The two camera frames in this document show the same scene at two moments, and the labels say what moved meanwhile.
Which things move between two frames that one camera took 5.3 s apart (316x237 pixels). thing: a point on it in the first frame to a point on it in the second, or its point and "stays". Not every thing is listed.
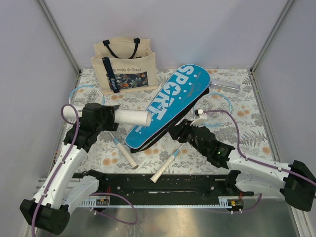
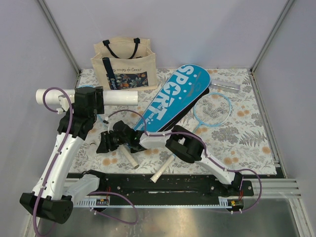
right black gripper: (176, 131) to (106, 144)
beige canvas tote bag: (125, 65) stays
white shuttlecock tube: (133, 117) to (52, 96)
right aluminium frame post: (286, 8) stays
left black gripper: (109, 111) to (100, 99)
